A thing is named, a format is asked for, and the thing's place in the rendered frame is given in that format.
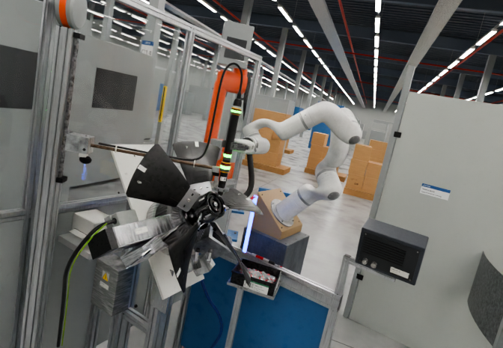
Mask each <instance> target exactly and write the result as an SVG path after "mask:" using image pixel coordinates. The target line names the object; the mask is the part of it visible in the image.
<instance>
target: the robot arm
mask: <svg viewBox="0 0 503 348"><path fill-rule="evenodd" d="M319 123H324V124H325V125H327V127H328V128H330V130H331V137H330V145H329V149H328V152H327V154H326V157H325V158H324V159H323V160H322V161H321V162H320V163H319V164H318V165H317V167H316V168H315V177H316V179H317V183H318V187H317V188H316V189H315V188H314V187H313V186H312V185H311V184H305V185H303V186H301V187H299V188H298V189H297V190H296V191H295V192H293V193H292V194H290V195H289V196H287V197H286V198H285V199H284V200H283V201H280V200H279V199H274V200H273V201H272V202H271V210H272V213H273V215H274V216H275V218H276V219H277V220H278V221H279V222H280V223H281V224H282V225H284V226H285V227H290V226H292V225H293V221H294V220H293V217H294V216H296V215H298V214H299V213H300V212H302V211H303V210H305V209H306V208H307V207H309V206H311V205H312V204H313V203H315V202H316V201H321V200H323V201H334V200H336V199H338V198H339V197H340V196H341V193H342V185H341V181H340V180H339V177H338V174H337V171H336V168H337V167H340V166H341V165H342V164H343V163H344V161H345V159H346V157H347V154H348V151H349V147H350V144H357V143H358V142H360V140H361V139H362V129H361V127H360V126H359V123H358V122H357V120H356V118H355V116H354V114H353V113H352V112H351V111H350V110H349V109H347V108H341V109H340V108H339V107H338V106H337V105H335V104H334V103H331V102H327V101H322V102H319V103H316V104H314V105H312V106H310V107H309V108H307V109H305V110H303V111H301V112H300V113H298V114H296V115H294V116H292V117H290V118H288V119H287V120H285V121H283V122H280V123H279V122H275V121H273V120H270V119H258V120H255V121H253V122H251V123H250V124H248V125H246V126H244V127H243V135H244V137H245V138H244V139H236V138H235V139H234V142H231V146H230V150H233V151H236V152H239V153H245V154H265V153H267V152H268V151H269V148H270V144H269V141H268V140H267V139H266V138H262V137H261V136H260V133H259V132H258V130H259V129H261V128H264V127H268V128H270V129H272V130H273V131H274V132H275V134H276V135H277V136H278V137H279V138H280V139H281V140H283V141H285V140H288V139H289V138H292V137H294V136H295V135H298V134H300V133H301V132H304V131H306V130H307V129H310V128H312V127H313V126H316V125H318V124H319Z"/></svg>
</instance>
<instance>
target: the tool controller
mask: <svg viewBox="0 0 503 348"><path fill-rule="evenodd" d="M428 240H429V237H428V236H424V235H421V234H419V233H415V232H412V231H408V230H406V229H403V228H399V227H396V226H394V225H390V224H387V223H385V222H381V221H378V220H376V219H372V218H368V220H367V221H366V222H365V224H364V225H363V227H362V230H361V234H360V238H359V245H358V249H357V253H356V260H355V262H356V263H358V264H361V265H363V266H366V267H368V268H370V269H373V270H376V271H378V272H381V273H383V274H386V275H389V276H391V277H393V278H396V279H398V280H401V281H404V282H406V283H408V284H411V285H414V286H415V283H416V281H417V278H418V274H419V271H420V268H421V264H422V260H423V258H424V253H425V250H426V247H427V243H428Z"/></svg>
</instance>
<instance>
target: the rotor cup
mask: <svg viewBox="0 0 503 348"><path fill-rule="evenodd" d="M202 198H204V199H203V200H201V201H199V200H200V199H202ZM214 201H215V202H216V203H217V207H216V206H215V205H214ZM200 212H201V213H202V217H201V227H200V228H199V230H200V231H201V230H203V229H205V228H206V227H207V226H208V224H209V223H211V222H213V221H215V220H217V219H219V218H221V217H223V215H224V214H225V202H224V201H223V199H222V197H221V196H220V195H219V194H218V193H217V192H214V191H208V192H206V193H204V194H203V195H201V196H199V197H198V199H197V200H196V202H195V203H194V204H193V205H192V207H191V209H190V210H189V211H188V212H186V211H184V210H183V217H184V219H185V221H186V223H187V225H188V226H190V228H192V227H193V225H194V223H195V222H196V221H197V219H198V216H199V214H200ZM209 214H211V215H210V216H208V217H205V216H207V215H209Z"/></svg>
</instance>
